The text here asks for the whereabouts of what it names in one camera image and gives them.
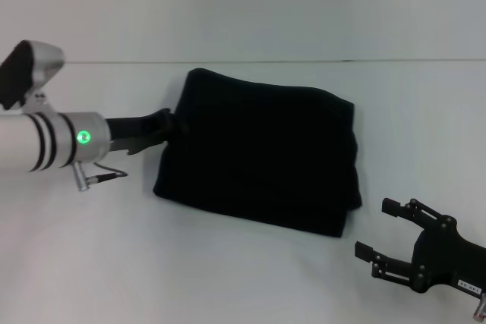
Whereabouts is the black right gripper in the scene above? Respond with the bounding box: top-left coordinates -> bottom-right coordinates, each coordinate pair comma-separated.
354,197 -> 486,297

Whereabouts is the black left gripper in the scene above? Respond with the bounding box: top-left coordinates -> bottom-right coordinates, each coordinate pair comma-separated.
104,108 -> 192,157

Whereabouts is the black shirt with FREE print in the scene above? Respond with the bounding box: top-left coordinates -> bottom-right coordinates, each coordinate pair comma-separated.
152,68 -> 364,240

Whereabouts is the thin left arm cable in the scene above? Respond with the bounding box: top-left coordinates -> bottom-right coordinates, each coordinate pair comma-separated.
74,160 -> 129,193

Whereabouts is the silver camera mount bracket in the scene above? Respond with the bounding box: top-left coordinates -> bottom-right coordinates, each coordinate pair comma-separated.
21,90 -> 52,115

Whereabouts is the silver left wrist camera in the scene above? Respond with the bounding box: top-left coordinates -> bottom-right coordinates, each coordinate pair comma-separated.
0,39 -> 65,111

